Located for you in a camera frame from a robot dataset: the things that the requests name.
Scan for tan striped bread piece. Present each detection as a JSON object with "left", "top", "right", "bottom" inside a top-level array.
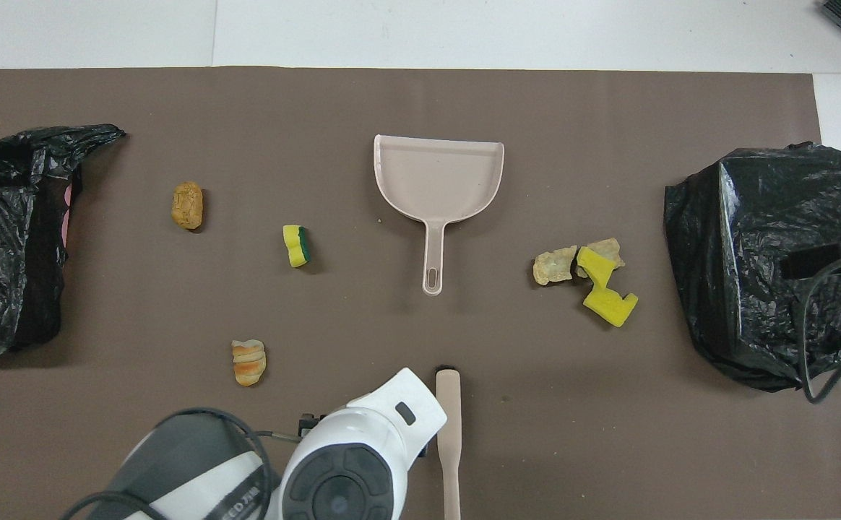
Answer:
[{"left": 231, "top": 339, "right": 267, "bottom": 387}]

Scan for beige hand brush black bristles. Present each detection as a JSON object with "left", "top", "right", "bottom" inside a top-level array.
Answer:
[{"left": 435, "top": 366, "right": 462, "bottom": 520}]

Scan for yellow sponge with green side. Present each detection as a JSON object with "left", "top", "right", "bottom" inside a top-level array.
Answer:
[{"left": 283, "top": 225, "right": 311, "bottom": 269}]

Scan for brown nugget shaped toy food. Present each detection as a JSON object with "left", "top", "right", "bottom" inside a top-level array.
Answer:
[{"left": 171, "top": 181, "right": 204, "bottom": 230}]

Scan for beige plastic dustpan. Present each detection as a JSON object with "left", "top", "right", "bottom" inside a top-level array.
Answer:
[{"left": 373, "top": 134, "right": 506, "bottom": 297}]

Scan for black trash bag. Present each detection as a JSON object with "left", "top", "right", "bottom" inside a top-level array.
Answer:
[
  {"left": 664, "top": 142, "right": 841, "bottom": 393},
  {"left": 0, "top": 124, "right": 126, "bottom": 357}
]

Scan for yellow notched sponge piece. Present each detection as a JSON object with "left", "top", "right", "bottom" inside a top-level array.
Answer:
[{"left": 582, "top": 287, "right": 639, "bottom": 328}]

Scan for brown paper table mat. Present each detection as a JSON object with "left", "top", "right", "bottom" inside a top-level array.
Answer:
[{"left": 0, "top": 66, "right": 841, "bottom": 520}]

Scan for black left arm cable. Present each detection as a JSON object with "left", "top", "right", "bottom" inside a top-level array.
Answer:
[{"left": 63, "top": 408, "right": 303, "bottom": 520}]

